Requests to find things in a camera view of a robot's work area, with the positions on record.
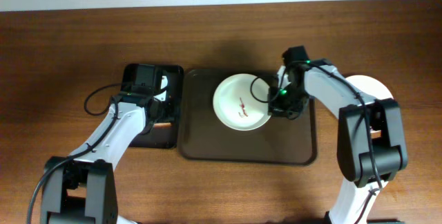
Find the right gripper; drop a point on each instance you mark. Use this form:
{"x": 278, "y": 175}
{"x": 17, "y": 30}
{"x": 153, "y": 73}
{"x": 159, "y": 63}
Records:
{"x": 281, "y": 104}

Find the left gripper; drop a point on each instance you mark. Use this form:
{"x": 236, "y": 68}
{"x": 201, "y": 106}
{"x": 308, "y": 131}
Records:
{"x": 160, "y": 110}

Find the green orange sponge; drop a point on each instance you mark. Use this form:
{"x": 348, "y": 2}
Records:
{"x": 162, "y": 125}

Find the white plate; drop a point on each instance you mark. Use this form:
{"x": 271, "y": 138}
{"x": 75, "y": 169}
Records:
{"x": 234, "y": 103}
{"x": 370, "y": 86}

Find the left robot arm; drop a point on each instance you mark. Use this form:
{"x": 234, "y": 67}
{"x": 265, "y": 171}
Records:
{"x": 80, "y": 188}

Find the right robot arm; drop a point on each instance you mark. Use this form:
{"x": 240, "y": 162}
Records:
{"x": 371, "y": 140}

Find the small black tray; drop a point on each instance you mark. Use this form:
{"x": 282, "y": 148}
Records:
{"x": 150, "y": 137}

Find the large brown tray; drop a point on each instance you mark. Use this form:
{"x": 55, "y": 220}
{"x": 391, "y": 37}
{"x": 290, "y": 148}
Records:
{"x": 202, "y": 136}

